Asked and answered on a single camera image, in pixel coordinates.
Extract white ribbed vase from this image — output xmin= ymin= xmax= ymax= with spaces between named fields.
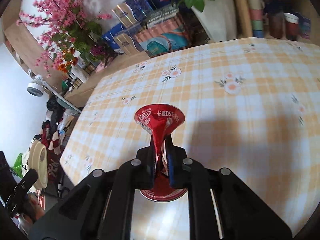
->
xmin=70 ymin=65 xmax=89 ymax=83

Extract cardboard box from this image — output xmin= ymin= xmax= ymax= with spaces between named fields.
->
xmin=60 ymin=116 xmax=78 ymax=140

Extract white standing fan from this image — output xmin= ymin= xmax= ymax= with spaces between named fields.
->
xmin=27 ymin=75 xmax=83 ymax=113

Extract orange artificial flowers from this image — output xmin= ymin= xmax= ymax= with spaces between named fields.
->
xmin=57 ymin=47 xmax=79 ymax=73

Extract red white checked blanket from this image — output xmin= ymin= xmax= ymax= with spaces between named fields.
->
xmin=41 ymin=127 xmax=65 ymax=155

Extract red cup white rim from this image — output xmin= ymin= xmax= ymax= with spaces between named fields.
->
xmin=284 ymin=12 xmax=300 ymax=41

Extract green plastic bag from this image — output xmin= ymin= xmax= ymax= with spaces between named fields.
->
xmin=10 ymin=154 xmax=24 ymax=178

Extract gold navy gift box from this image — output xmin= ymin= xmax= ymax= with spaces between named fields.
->
xmin=112 ymin=24 xmax=150 ymax=55
xmin=111 ymin=0 xmax=153 ymax=28

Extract dark clothes pile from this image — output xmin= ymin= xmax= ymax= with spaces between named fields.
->
xmin=46 ymin=97 xmax=65 ymax=130

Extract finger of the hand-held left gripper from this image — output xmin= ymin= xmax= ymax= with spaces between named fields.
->
xmin=5 ymin=169 xmax=39 ymax=218

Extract black green box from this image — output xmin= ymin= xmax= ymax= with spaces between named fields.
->
xmin=146 ymin=2 xmax=179 ymax=29

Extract person's left hand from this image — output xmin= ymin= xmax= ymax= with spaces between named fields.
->
xmin=18 ymin=196 xmax=47 ymax=233

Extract wooden wall shelf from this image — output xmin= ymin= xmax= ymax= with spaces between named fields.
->
xmin=2 ymin=0 xmax=58 ymax=88

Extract red printed cushion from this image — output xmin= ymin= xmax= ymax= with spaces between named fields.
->
xmin=36 ymin=159 xmax=62 ymax=210

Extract purple artificial flower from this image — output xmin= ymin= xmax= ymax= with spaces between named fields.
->
xmin=90 ymin=44 xmax=107 ymax=58

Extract white angular vase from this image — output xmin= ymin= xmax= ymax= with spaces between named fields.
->
xmin=191 ymin=0 xmax=238 ymax=42

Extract red drink can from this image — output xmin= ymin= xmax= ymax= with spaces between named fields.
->
xmin=134 ymin=103 xmax=188 ymax=202

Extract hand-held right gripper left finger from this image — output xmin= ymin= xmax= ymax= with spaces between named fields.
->
xmin=29 ymin=134 xmax=160 ymax=240

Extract black mini tripod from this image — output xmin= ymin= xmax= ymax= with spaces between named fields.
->
xmin=102 ymin=50 xmax=124 ymax=65

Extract pink blossom artificial flowers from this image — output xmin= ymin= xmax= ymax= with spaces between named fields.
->
xmin=16 ymin=0 xmax=113 ymax=78

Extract stack of coloured paper cups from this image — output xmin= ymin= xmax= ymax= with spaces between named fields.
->
xmin=244 ymin=0 xmax=264 ymax=38

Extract brown plastic cup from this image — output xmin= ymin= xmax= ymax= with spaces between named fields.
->
xmin=269 ymin=11 xmax=285 ymax=39

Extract tall wooden shelf unit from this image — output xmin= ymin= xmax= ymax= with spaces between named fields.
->
xmin=230 ymin=0 xmax=320 ymax=43

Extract shrink-wrapped pack teal print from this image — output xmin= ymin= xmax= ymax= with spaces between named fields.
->
xmin=134 ymin=12 xmax=193 ymax=58

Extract low wooden cabinet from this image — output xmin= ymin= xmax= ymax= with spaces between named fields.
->
xmin=64 ymin=51 xmax=150 ymax=105

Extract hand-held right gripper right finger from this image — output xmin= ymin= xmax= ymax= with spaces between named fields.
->
xmin=164 ymin=134 xmax=293 ymax=240

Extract small blue box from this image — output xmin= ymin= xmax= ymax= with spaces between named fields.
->
xmin=299 ymin=15 xmax=312 ymax=39

